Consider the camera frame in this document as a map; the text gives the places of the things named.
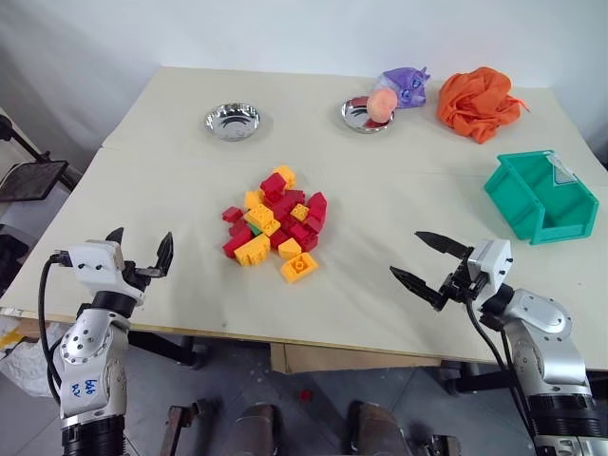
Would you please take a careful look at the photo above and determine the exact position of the empty steel bowl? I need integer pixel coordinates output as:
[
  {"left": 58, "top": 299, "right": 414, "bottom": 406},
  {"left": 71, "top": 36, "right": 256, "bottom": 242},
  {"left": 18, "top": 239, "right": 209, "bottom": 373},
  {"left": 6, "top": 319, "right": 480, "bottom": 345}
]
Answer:
[{"left": 203, "top": 100, "right": 263, "bottom": 142}]

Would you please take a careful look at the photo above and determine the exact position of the black flat panel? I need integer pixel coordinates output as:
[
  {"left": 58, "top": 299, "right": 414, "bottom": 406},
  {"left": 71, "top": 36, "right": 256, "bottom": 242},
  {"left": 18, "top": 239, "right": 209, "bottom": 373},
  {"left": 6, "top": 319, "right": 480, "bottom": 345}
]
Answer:
[{"left": 0, "top": 160, "right": 70, "bottom": 204}]

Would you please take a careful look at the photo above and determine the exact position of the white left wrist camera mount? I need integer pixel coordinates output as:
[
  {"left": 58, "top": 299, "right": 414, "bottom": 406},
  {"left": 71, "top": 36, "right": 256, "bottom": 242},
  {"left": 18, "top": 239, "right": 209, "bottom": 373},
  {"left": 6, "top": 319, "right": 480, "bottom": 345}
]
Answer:
[{"left": 65, "top": 238, "right": 144, "bottom": 301}]

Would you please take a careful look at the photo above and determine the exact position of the red plastic building brick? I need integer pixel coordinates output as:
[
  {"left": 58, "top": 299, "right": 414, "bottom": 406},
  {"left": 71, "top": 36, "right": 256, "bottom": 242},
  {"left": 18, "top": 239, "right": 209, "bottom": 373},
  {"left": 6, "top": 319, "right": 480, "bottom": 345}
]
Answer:
[{"left": 305, "top": 190, "right": 329, "bottom": 220}]

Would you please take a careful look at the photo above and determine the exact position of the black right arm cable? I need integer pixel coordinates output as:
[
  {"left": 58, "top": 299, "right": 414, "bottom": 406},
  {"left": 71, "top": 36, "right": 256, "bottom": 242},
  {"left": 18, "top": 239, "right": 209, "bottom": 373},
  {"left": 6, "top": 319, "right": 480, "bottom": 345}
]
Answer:
[{"left": 464, "top": 294, "right": 541, "bottom": 431}]

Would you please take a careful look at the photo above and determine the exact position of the upside-down yellow toy brick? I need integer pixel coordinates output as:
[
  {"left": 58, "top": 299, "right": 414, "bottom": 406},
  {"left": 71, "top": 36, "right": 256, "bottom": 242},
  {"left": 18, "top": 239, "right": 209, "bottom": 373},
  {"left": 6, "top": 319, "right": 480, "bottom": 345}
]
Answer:
[{"left": 279, "top": 252, "right": 319, "bottom": 285}]

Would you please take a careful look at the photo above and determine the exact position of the rusty metal bracket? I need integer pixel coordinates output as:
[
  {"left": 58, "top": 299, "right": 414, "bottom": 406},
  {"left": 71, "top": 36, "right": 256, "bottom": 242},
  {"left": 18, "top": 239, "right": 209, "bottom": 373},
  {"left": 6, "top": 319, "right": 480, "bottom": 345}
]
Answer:
[{"left": 158, "top": 397, "right": 225, "bottom": 456}]

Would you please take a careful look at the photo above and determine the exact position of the white plastic bag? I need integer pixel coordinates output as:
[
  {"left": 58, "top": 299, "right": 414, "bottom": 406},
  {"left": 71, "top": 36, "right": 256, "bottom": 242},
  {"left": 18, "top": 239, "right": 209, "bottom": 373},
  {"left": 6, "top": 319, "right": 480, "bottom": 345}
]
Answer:
[{"left": 0, "top": 321, "right": 64, "bottom": 399}]

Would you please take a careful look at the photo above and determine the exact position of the grey metal bracket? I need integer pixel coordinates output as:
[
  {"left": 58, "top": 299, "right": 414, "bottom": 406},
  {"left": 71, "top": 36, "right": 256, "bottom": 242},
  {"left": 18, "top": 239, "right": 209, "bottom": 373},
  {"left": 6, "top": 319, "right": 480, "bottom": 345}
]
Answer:
[{"left": 411, "top": 430, "right": 463, "bottom": 456}]

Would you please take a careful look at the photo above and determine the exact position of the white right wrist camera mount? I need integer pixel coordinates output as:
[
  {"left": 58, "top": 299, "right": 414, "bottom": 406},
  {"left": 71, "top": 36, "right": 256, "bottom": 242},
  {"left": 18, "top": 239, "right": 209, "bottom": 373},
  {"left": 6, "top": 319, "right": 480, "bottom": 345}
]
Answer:
[{"left": 466, "top": 237, "right": 515, "bottom": 298}]

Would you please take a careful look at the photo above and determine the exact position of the green plastic bin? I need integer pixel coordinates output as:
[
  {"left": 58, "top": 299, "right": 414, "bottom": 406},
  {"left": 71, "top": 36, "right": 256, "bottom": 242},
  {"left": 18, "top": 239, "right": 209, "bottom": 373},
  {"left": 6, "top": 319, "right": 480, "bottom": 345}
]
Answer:
[{"left": 484, "top": 148, "right": 601, "bottom": 246}]

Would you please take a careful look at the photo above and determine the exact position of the black table leg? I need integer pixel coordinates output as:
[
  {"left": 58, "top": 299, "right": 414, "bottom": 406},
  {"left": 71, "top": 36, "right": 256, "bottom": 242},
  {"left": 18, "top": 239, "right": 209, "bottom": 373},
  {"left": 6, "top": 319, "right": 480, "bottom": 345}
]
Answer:
[
  {"left": 126, "top": 331, "right": 209, "bottom": 371},
  {"left": 440, "top": 359, "right": 515, "bottom": 396}
]

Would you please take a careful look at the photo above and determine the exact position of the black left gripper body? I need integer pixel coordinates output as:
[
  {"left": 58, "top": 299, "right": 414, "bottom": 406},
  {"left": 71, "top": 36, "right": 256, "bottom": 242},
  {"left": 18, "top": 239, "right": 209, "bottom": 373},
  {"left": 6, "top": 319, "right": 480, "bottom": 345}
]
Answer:
[{"left": 122, "top": 258, "right": 169, "bottom": 293}]

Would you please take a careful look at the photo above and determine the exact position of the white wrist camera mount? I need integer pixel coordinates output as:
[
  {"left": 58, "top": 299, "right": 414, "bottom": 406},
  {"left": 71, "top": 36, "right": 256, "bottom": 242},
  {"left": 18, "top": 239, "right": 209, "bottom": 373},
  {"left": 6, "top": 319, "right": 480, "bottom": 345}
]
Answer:
[
  {"left": 466, "top": 237, "right": 515, "bottom": 298},
  {"left": 65, "top": 238, "right": 144, "bottom": 301}
]

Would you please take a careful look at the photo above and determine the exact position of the purple plush toy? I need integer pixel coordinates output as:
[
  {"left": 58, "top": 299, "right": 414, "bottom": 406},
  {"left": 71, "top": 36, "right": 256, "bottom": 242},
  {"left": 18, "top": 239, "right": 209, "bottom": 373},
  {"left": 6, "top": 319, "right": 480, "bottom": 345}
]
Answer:
[{"left": 379, "top": 66, "right": 433, "bottom": 110}]

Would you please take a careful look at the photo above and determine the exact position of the steel bowl with red inside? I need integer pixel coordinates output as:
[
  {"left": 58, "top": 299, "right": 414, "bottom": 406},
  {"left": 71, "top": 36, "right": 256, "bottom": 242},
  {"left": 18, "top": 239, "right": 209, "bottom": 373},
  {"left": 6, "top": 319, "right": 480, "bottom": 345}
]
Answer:
[{"left": 339, "top": 95, "right": 398, "bottom": 135}]

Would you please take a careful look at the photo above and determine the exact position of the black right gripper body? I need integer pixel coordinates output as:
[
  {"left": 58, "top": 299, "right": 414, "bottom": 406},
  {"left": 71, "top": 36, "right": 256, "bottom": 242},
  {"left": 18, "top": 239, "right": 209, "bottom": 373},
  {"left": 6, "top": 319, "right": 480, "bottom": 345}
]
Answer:
[{"left": 438, "top": 257, "right": 486, "bottom": 305}]

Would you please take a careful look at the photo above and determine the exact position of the clear label holder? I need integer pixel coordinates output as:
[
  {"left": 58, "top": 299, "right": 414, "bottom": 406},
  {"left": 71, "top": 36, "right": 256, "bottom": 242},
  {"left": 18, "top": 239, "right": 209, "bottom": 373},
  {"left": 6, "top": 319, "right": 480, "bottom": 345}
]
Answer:
[{"left": 545, "top": 152, "right": 579, "bottom": 187}]

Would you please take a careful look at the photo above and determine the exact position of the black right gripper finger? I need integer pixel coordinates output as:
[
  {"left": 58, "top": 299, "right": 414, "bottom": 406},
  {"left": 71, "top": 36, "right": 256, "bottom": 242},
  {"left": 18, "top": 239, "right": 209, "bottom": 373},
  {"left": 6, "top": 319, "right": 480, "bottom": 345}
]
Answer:
[
  {"left": 389, "top": 265, "right": 450, "bottom": 313},
  {"left": 413, "top": 230, "right": 474, "bottom": 261}
]

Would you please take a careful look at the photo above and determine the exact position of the crumpled orange cloth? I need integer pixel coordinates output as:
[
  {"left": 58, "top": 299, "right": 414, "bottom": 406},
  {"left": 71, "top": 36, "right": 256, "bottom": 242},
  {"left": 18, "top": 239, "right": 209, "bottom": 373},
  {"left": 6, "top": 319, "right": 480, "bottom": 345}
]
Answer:
[{"left": 436, "top": 66, "right": 532, "bottom": 145}]

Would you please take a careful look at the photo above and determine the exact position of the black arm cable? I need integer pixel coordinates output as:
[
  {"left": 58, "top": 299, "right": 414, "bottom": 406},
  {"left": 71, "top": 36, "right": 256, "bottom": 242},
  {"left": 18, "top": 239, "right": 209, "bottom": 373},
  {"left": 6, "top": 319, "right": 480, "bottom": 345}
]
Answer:
[
  {"left": 39, "top": 248, "right": 73, "bottom": 396},
  {"left": 464, "top": 294, "right": 541, "bottom": 431}
]

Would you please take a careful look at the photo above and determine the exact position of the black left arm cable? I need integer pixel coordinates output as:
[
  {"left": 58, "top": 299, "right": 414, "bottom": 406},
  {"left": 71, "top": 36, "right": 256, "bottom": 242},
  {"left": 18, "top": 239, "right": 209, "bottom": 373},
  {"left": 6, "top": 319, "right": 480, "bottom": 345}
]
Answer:
[{"left": 39, "top": 248, "right": 73, "bottom": 396}]

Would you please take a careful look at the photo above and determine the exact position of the dark rounded shape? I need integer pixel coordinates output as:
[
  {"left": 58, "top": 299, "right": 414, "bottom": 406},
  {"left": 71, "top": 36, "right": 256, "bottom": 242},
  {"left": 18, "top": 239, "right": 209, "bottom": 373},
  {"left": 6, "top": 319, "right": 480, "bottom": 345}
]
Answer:
[
  {"left": 231, "top": 402, "right": 287, "bottom": 456},
  {"left": 348, "top": 400, "right": 415, "bottom": 456}
]

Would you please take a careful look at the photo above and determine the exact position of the peach toy fruit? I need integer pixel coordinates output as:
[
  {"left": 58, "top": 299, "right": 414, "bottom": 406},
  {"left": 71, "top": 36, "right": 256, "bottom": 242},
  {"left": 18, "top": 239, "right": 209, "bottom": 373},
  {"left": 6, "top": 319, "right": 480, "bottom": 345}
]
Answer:
[{"left": 365, "top": 89, "right": 398, "bottom": 122}]

